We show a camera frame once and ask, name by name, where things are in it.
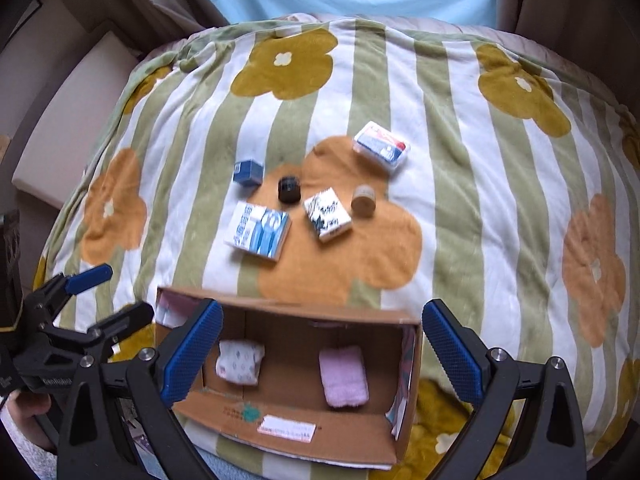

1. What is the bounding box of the patterned white cloth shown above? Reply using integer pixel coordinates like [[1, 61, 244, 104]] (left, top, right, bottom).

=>
[[215, 340, 265, 386]]

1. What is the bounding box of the small blue box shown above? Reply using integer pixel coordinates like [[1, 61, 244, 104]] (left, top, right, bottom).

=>
[[232, 159, 264, 188]]

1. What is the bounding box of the pink towel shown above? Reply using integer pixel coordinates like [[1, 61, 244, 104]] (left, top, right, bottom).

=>
[[319, 346, 369, 408]]

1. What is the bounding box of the black round jar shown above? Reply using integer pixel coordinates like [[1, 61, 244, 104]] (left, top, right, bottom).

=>
[[278, 176, 302, 205]]

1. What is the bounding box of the black white patterned box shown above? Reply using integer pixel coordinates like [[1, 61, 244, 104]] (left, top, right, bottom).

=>
[[304, 188, 352, 243]]

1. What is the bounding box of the dental floss plastic case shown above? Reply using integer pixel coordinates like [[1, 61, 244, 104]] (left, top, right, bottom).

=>
[[352, 122, 410, 174]]

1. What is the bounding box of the person left hand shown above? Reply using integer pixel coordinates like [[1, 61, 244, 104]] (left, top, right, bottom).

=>
[[6, 391, 53, 451]]

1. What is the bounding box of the white padded headboard cushion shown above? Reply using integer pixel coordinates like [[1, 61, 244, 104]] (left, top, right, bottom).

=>
[[12, 30, 137, 209]]

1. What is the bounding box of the white blue carton box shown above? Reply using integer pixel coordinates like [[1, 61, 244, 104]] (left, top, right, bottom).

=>
[[224, 202, 291, 261]]

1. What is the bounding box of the open cardboard box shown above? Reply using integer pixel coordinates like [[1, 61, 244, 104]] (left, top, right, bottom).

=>
[[155, 287, 423, 469]]

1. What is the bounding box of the small beige round jar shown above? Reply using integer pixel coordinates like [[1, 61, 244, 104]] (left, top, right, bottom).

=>
[[350, 184, 376, 218]]

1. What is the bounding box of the flower striped fleece blanket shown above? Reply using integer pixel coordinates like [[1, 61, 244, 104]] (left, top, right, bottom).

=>
[[36, 18, 639, 464]]

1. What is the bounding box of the brown right curtain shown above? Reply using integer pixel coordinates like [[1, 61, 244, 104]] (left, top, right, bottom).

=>
[[497, 0, 639, 115]]

